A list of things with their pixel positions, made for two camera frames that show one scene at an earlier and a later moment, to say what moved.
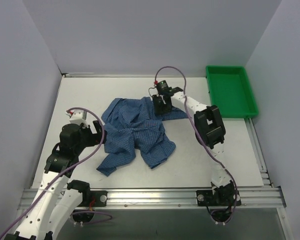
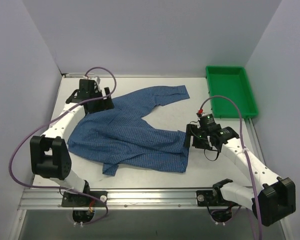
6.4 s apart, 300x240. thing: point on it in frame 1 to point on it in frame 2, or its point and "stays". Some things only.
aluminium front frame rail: x=252 y=198 stays
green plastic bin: x=230 y=90 stays
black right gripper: x=162 y=100 to x=196 y=139
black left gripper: x=97 y=131 to x=100 y=103
